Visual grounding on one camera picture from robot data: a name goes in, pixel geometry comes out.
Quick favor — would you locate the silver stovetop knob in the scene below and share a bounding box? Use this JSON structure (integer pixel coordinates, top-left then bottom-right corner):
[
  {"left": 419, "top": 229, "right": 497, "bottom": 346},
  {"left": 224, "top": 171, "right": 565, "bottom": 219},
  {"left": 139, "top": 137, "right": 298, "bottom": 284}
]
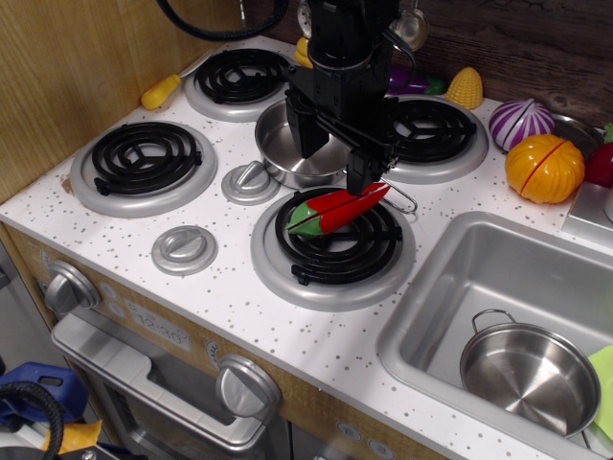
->
[
  {"left": 221, "top": 161, "right": 281, "bottom": 206},
  {"left": 151, "top": 225, "right": 217, "bottom": 276}
]

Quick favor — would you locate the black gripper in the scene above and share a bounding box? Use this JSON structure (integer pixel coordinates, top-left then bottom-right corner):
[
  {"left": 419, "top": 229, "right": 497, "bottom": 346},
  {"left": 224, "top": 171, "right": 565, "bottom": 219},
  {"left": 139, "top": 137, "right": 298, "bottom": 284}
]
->
[{"left": 285, "top": 45, "right": 394, "bottom": 196}]

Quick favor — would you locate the front right black burner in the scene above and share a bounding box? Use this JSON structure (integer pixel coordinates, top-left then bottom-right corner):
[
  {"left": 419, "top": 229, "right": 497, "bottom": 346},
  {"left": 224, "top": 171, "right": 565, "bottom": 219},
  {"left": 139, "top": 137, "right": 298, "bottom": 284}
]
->
[{"left": 250, "top": 187, "right": 416, "bottom": 311}]

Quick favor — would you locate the orange toy pumpkin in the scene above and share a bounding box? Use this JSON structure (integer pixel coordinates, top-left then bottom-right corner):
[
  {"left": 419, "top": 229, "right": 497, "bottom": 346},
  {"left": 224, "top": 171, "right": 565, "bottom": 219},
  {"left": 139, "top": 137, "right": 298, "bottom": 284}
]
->
[{"left": 505, "top": 134, "right": 585, "bottom": 204}]

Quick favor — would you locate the back right black burner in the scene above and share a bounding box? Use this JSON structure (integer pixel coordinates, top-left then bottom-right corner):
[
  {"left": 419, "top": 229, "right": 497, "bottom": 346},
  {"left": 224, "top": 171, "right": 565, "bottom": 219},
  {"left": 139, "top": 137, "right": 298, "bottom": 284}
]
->
[{"left": 385, "top": 96, "right": 489, "bottom": 185}]

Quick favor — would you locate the red toy vegetable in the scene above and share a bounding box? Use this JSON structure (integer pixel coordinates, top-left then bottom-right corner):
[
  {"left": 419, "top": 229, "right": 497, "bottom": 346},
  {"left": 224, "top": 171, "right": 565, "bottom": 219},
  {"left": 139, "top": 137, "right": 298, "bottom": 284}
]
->
[{"left": 585, "top": 143, "right": 612, "bottom": 188}]

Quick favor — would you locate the black braided cable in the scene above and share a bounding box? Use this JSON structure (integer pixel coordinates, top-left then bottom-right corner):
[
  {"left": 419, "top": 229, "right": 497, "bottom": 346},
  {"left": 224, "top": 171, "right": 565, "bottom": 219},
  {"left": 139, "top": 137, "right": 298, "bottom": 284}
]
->
[{"left": 0, "top": 380, "right": 65, "bottom": 456}]

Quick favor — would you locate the back left black burner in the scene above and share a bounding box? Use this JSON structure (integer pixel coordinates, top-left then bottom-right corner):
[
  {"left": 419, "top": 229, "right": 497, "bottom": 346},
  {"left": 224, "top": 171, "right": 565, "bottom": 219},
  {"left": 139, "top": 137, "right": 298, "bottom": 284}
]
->
[{"left": 184, "top": 49, "right": 290, "bottom": 123}]

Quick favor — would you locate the silver oven knob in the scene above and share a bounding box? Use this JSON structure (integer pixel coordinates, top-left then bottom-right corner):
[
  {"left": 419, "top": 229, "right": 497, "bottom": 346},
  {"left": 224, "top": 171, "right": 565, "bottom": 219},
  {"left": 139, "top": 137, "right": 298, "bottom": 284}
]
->
[
  {"left": 44, "top": 261, "right": 102, "bottom": 314},
  {"left": 216, "top": 354, "right": 283, "bottom": 422}
]

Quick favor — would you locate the right silver oven knob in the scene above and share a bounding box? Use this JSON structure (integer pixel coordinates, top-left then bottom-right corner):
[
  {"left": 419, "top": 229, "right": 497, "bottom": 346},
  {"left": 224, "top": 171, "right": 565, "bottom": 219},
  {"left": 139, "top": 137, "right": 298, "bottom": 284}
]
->
[{"left": 216, "top": 354, "right": 283, "bottom": 422}]

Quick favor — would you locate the hanging steel ladle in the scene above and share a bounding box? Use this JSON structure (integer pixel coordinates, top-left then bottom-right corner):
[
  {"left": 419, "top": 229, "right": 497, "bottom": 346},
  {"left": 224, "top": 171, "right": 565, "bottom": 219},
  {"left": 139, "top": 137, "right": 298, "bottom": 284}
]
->
[{"left": 390, "top": 0, "right": 429, "bottom": 52}]

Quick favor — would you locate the yellow toy banana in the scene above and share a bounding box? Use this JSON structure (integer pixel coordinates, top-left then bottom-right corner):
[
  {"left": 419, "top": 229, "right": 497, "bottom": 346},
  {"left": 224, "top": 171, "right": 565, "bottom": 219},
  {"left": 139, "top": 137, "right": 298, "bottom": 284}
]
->
[{"left": 294, "top": 36, "right": 313, "bottom": 69}]

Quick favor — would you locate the silver oven door handle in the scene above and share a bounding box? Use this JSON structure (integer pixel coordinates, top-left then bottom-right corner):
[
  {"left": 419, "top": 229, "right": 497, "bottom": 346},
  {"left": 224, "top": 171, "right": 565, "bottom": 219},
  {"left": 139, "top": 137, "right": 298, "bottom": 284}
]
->
[{"left": 52, "top": 314, "right": 273, "bottom": 459}]

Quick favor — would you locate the left silver oven knob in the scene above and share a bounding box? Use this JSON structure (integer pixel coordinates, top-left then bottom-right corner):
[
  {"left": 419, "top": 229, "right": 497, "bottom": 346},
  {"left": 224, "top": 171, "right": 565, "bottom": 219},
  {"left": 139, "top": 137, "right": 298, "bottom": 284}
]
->
[{"left": 44, "top": 261, "right": 102, "bottom": 314}]

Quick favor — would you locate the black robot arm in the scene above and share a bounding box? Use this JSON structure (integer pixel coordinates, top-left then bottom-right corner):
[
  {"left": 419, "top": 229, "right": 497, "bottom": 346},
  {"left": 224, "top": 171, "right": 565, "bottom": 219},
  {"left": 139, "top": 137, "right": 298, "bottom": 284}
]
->
[{"left": 285, "top": 1, "right": 398, "bottom": 196}]

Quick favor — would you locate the hanging steel slotted spoon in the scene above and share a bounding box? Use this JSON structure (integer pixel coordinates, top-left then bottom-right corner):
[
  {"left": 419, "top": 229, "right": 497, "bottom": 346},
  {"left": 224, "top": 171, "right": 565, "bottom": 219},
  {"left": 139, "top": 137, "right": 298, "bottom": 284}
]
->
[{"left": 297, "top": 0, "right": 311, "bottom": 38}]

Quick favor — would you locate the yellow handled toy knife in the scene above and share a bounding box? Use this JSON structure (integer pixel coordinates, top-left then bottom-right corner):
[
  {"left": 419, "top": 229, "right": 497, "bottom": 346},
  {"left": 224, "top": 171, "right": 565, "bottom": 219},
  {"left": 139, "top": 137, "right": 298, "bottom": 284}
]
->
[{"left": 140, "top": 51, "right": 213, "bottom": 110}]

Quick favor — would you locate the upper silver stovetop knob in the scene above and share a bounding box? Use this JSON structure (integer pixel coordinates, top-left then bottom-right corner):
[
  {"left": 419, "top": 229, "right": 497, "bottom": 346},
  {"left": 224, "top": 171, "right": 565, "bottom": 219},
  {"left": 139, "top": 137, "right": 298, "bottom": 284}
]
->
[{"left": 221, "top": 161, "right": 281, "bottom": 206}]

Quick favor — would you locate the red green toy chili pepper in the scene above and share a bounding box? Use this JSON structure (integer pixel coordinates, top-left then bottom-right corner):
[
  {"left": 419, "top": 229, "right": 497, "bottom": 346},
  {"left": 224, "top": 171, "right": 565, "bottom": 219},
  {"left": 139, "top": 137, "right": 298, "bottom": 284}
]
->
[{"left": 285, "top": 182, "right": 391, "bottom": 238}]

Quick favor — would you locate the lower silver stovetop knob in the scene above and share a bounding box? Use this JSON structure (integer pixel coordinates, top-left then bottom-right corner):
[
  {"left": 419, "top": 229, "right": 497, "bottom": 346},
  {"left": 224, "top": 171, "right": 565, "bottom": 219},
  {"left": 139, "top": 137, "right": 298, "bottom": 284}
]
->
[{"left": 151, "top": 225, "right": 217, "bottom": 276}]

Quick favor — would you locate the blue object lower left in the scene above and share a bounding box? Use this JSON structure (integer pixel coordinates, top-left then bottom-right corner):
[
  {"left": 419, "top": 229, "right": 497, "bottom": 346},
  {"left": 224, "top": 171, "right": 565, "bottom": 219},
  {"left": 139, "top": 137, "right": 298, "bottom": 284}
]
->
[{"left": 1, "top": 361, "right": 89, "bottom": 424}]

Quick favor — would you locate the front left black burner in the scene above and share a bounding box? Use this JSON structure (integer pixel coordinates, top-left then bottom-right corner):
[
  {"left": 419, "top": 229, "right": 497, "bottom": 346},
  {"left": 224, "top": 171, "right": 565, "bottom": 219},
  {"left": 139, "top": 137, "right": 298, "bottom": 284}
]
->
[{"left": 70, "top": 121, "right": 217, "bottom": 219}]

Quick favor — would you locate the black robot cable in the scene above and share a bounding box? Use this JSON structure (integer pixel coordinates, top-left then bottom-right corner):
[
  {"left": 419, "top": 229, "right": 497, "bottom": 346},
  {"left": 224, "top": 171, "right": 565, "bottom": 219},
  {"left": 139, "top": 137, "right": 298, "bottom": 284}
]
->
[{"left": 156, "top": 0, "right": 290, "bottom": 42}]

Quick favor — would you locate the steel pot in sink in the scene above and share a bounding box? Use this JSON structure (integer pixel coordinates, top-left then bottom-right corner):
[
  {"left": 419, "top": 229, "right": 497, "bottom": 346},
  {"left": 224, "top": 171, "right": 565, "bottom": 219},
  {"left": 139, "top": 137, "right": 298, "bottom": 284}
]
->
[{"left": 460, "top": 309, "right": 602, "bottom": 438}]

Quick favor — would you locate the yellow toy corn cob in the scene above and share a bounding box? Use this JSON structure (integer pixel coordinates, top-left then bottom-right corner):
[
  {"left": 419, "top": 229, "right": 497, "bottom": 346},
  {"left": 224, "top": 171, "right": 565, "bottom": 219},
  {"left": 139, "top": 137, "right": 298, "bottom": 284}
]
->
[{"left": 445, "top": 67, "right": 484, "bottom": 109}]

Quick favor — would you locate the black burner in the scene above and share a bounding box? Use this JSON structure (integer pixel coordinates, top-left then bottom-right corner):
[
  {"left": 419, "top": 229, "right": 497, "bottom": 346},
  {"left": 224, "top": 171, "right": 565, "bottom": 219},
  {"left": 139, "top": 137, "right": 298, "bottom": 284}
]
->
[
  {"left": 250, "top": 187, "right": 416, "bottom": 311},
  {"left": 70, "top": 121, "right": 217, "bottom": 219},
  {"left": 184, "top": 49, "right": 290, "bottom": 123},
  {"left": 385, "top": 96, "right": 489, "bottom": 185}
]

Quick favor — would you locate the steel bowl behind onion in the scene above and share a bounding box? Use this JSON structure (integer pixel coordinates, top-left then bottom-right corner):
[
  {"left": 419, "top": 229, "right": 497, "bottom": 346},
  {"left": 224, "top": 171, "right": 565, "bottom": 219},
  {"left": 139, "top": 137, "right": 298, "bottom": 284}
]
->
[{"left": 553, "top": 114, "right": 604, "bottom": 161}]

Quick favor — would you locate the steel pan on stove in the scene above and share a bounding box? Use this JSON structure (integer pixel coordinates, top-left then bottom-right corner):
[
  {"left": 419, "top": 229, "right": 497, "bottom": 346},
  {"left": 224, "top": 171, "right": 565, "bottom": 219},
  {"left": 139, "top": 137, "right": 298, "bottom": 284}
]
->
[{"left": 254, "top": 99, "right": 418, "bottom": 215}]

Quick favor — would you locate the silver toy sink basin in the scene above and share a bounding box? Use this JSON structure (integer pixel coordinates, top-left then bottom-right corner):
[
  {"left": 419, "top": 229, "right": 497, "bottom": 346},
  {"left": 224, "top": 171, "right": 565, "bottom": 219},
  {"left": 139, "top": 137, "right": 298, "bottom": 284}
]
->
[{"left": 377, "top": 212, "right": 612, "bottom": 459}]

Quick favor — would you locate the purple white toy onion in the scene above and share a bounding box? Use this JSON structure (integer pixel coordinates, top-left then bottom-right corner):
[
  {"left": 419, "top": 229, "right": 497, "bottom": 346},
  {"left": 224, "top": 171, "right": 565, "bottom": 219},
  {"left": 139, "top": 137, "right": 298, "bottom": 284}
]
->
[{"left": 488, "top": 99, "right": 555, "bottom": 151}]

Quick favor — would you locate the purple toy eggplant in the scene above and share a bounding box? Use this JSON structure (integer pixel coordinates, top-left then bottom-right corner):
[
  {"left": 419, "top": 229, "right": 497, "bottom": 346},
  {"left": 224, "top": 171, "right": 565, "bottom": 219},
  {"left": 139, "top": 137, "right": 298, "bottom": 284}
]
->
[{"left": 387, "top": 66, "right": 448, "bottom": 96}]

